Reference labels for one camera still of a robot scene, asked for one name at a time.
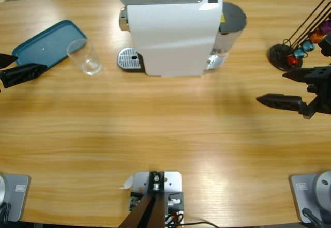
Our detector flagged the white capsule coffee machine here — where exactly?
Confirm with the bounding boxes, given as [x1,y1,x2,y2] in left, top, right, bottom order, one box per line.
[118,0,223,79]

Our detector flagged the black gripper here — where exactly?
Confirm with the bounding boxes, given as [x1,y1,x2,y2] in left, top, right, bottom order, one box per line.
[255,66,331,120]

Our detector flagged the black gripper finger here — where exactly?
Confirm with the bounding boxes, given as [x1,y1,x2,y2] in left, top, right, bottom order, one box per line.
[0,53,19,69]
[0,62,49,88]

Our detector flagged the clear drinking glass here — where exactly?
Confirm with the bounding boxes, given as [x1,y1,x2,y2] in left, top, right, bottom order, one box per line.
[66,38,103,76]

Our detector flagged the clear water tank dark lid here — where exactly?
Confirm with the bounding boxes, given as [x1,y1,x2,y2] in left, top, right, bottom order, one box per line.
[206,2,248,71]

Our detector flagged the black capsule holder with rods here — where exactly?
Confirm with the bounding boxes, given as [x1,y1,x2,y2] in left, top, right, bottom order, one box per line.
[267,0,331,72]

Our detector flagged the white mount block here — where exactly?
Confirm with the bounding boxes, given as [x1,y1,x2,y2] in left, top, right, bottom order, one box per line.
[129,171,185,225]

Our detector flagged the orange coffee capsule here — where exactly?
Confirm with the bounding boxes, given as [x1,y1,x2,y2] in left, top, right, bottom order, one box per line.
[310,29,323,43]

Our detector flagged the white tape piece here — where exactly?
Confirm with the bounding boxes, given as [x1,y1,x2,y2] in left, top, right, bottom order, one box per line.
[118,175,134,190]

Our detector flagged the blue coffee capsule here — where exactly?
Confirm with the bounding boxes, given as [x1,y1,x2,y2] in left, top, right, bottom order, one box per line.
[293,47,306,59]
[302,39,315,52]

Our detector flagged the dark camera post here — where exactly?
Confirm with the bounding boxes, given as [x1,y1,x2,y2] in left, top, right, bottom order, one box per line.
[118,171,166,228]

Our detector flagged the teal rectangular serving tray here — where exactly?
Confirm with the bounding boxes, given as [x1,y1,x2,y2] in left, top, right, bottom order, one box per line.
[12,19,88,70]

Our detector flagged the purple coffee capsule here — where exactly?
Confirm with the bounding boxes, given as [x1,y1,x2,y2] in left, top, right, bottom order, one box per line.
[320,20,331,34]

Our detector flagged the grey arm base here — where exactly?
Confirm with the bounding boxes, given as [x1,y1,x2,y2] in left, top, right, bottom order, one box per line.
[0,173,31,223]
[289,170,331,224]

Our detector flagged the orange wires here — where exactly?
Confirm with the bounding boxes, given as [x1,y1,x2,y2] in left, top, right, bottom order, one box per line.
[165,211,185,226]

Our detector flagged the black cable under mount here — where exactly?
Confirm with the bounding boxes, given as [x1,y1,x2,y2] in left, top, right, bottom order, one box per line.
[180,221,220,228]

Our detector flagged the black base cable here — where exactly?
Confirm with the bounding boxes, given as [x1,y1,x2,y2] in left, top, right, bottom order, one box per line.
[302,208,324,228]
[0,203,11,223]

